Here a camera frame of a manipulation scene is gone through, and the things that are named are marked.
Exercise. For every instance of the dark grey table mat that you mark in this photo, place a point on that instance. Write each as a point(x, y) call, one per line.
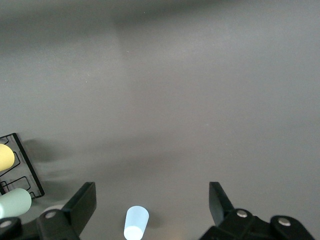
point(175, 100)

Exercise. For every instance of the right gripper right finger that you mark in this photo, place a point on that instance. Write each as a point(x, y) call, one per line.
point(225, 220)

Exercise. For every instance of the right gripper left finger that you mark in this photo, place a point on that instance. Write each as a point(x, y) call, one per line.
point(75, 212)

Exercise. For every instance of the yellow plastic cup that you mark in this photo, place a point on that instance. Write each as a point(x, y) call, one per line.
point(6, 157)

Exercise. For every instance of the pale blue plastic cup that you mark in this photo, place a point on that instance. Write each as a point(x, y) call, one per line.
point(136, 222)

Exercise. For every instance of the pale green plastic cup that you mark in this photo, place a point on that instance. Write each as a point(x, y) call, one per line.
point(15, 202)

